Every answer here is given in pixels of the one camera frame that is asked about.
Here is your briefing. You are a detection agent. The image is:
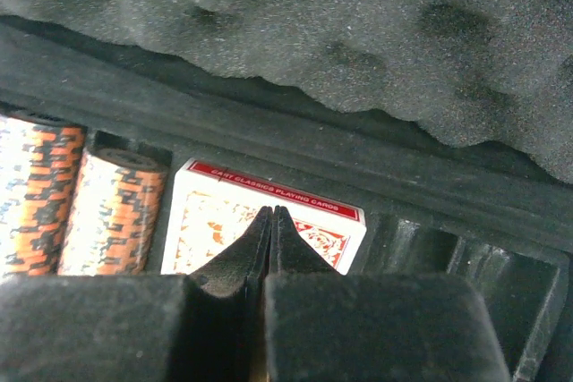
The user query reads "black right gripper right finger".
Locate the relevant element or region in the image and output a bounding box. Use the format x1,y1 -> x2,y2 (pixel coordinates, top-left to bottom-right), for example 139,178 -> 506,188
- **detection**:
264,207 -> 510,381

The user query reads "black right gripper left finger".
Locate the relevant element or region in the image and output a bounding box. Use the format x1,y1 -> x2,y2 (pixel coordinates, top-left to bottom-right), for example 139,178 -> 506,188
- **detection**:
1,207 -> 272,381

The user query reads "red backed card deck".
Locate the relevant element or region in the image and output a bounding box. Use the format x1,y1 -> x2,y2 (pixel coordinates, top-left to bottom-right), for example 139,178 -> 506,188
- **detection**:
160,158 -> 367,274

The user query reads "orange blue chip roll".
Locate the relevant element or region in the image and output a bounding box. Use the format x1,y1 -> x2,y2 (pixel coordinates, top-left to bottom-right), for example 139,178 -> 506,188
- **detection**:
57,147 -> 168,276

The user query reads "orange black chip roll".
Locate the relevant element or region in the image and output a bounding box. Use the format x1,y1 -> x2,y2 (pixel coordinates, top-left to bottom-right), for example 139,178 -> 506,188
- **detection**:
1,109 -> 86,278

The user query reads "black poker set case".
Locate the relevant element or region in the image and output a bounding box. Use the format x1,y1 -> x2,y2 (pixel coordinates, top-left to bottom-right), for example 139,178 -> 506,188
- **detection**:
1,0 -> 572,381

